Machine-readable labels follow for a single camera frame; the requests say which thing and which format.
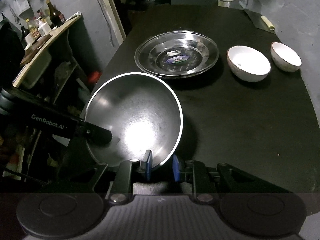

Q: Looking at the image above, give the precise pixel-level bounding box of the steel bowl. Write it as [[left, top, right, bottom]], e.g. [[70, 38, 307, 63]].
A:
[[85, 72, 183, 169]]

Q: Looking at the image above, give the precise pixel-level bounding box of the white red-rimmed bowl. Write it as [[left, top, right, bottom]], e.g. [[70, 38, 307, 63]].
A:
[[226, 46, 271, 82]]

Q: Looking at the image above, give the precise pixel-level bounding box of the wooden side shelf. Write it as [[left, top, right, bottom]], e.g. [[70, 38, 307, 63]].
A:
[[12, 11, 82, 88]]

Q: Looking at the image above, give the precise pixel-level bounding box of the white container on shelf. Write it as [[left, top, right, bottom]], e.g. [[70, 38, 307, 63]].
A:
[[37, 17, 52, 36]]

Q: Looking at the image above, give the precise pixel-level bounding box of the dark glass bottle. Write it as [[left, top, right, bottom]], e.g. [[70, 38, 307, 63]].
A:
[[46, 0, 66, 27]]

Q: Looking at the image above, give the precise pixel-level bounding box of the large steel plate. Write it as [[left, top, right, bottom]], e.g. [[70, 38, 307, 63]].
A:
[[135, 30, 220, 79]]

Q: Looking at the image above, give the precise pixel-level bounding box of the small white bowl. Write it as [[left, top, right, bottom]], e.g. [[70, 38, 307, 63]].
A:
[[271, 42, 302, 72]]

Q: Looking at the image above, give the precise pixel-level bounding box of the cleaver with pale handle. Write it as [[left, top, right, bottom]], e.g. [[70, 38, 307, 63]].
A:
[[239, 1, 275, 33]]

